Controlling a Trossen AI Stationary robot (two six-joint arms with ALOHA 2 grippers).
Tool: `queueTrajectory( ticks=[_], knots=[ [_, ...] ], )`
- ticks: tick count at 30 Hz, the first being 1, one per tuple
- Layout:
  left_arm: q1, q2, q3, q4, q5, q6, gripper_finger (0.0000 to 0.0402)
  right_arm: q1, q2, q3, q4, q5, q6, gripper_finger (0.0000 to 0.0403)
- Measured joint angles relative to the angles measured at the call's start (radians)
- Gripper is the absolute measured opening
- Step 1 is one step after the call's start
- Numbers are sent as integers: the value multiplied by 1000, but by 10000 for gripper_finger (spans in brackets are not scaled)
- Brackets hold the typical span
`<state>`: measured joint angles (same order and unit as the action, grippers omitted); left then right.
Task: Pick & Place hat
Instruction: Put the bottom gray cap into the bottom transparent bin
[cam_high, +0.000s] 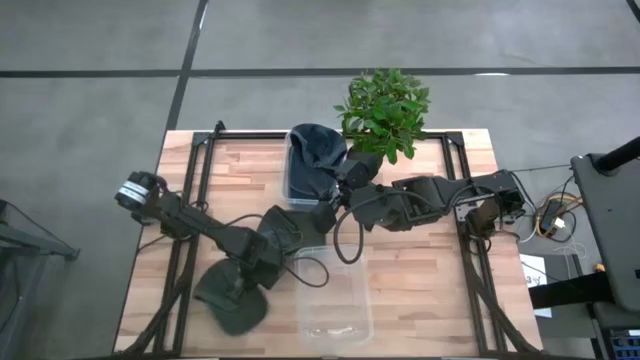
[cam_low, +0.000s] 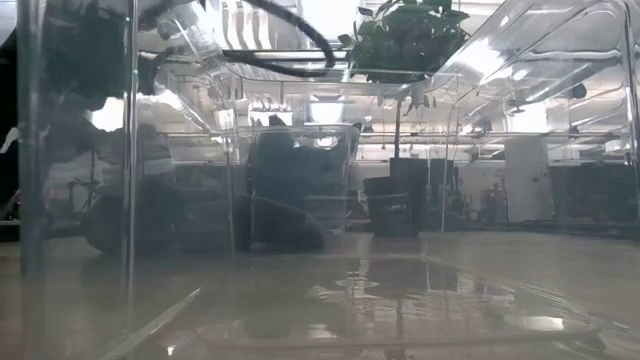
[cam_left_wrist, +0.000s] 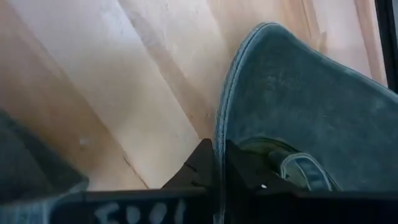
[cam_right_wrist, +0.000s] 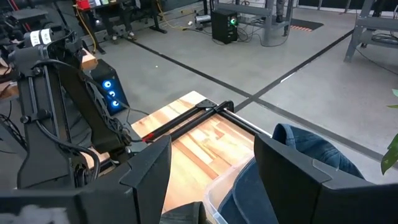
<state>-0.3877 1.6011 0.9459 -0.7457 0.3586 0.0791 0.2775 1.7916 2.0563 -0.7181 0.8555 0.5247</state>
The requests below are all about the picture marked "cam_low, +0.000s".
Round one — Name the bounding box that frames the small clear plastic container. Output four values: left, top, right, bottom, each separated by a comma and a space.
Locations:
238, 123, 364, 237

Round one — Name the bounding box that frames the white cabinet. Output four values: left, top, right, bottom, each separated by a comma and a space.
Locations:
503, 136, 555, 224

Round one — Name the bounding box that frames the dark tall cabinet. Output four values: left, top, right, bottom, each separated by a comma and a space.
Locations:
388, 156, 460, 232

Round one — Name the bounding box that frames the green leafy indoor tree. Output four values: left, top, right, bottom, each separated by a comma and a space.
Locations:
337, 0, 472, 161

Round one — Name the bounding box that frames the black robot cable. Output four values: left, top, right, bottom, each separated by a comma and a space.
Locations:
222, 0, 337, 79

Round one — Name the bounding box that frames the dark blue hat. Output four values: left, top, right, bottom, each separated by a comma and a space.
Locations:
248, 114, 362, 204

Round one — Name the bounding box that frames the large clear plastic bin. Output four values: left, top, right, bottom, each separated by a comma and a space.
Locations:
16, 0, 640, 360

